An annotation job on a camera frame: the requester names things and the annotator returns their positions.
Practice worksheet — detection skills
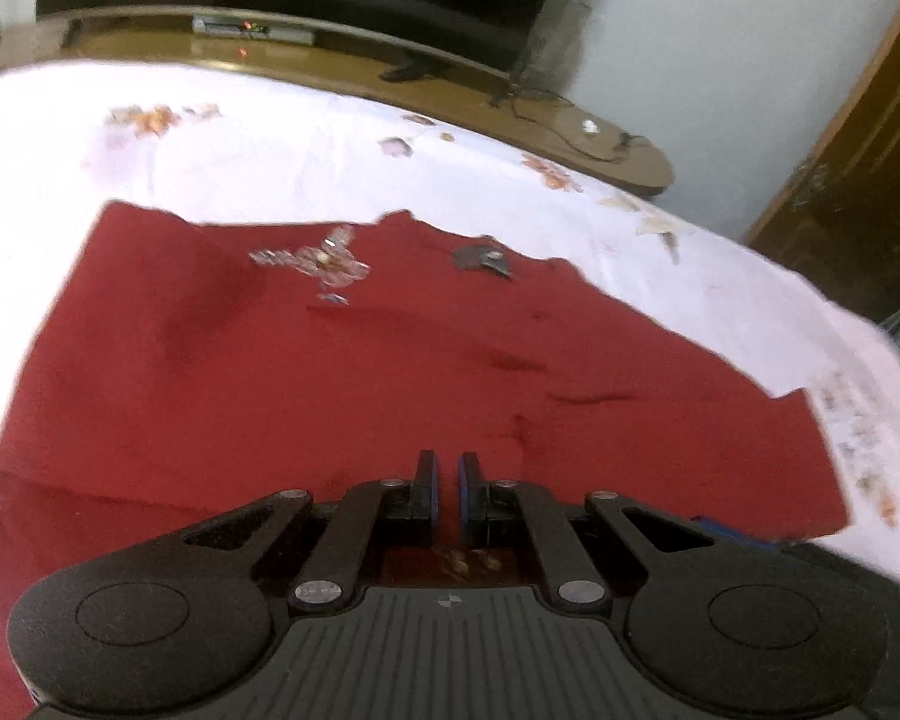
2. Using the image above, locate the red beaded sweater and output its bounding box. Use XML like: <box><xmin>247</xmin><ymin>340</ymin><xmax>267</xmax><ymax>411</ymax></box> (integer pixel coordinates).
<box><xmin>0</xmin><ymin>202</ymin><xmax>848</xmax><ymax>718</ymax></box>

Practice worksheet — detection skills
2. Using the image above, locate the brown wooden door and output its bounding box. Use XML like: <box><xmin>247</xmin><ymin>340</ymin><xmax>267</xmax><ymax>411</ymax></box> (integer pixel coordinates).
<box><xmin>746</xmin><ymin>7</ymin><xmax>900</xmax><ymax>322</ymax></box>

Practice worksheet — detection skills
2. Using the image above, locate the wooden tv stand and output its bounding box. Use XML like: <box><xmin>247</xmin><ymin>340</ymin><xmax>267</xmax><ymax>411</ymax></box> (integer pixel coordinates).
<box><xmin>0</xmin><ymin>7</ymin><xmax>674</xmax><ymax>199</ymax></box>

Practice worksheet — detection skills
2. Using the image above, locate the pink floral bed sheet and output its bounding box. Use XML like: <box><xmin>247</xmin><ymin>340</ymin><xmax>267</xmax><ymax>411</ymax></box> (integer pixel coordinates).
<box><xmin>0</xmin><ymin>58</ymin><xmax>900</xmax><ymax>720</ymax></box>

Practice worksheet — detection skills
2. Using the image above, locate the black cable on stand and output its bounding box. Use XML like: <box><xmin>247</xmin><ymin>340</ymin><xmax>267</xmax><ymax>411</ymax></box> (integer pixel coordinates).
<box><xmin>485</xmin><ymin>78</ymin><xmax>659</xmax><ymax>166</ymax></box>

